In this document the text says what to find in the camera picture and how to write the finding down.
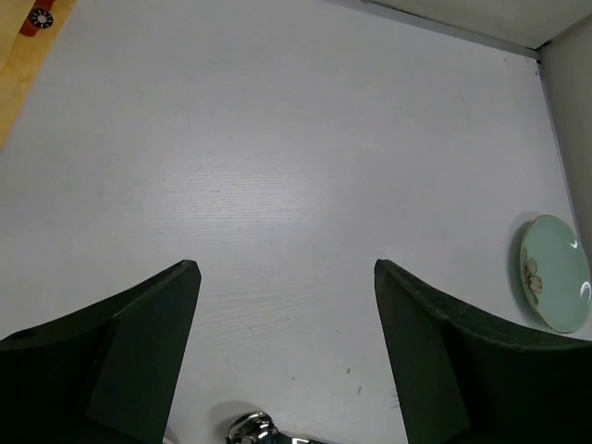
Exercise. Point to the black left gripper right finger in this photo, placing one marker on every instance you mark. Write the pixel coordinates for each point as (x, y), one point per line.
(464, 375)

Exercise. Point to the silver spoon patterned handle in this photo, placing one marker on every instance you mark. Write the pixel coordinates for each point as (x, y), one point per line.
(258, 428)

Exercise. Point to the yellow car-print cloth placemat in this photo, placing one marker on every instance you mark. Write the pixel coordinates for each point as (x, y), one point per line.
(28, 32)

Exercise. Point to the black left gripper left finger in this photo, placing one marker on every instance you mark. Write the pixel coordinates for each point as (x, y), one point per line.
(106, 373)

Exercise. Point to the green floral ceramic plate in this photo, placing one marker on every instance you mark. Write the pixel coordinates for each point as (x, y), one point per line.
(555, 274)

